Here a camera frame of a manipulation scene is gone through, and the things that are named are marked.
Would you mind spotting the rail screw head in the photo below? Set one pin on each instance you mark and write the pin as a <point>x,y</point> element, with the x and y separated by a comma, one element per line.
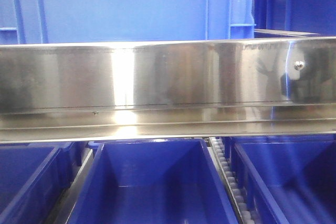
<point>299,65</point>

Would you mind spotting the light blue upper crate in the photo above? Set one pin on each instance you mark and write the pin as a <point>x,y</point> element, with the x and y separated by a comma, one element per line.
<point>56,21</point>

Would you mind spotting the blue bin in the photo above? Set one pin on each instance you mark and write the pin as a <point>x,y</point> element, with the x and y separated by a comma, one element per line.
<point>33,176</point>
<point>285,179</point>
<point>171,181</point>

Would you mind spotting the stainless steel shelf rail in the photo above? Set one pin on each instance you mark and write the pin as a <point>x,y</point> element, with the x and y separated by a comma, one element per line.
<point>123,90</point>

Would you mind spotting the dark blue upper crate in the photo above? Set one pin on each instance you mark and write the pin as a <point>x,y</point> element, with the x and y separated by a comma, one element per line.
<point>313,16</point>

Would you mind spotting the white roller conveyor track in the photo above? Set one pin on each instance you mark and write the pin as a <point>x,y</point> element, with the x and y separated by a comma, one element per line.
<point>235,194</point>

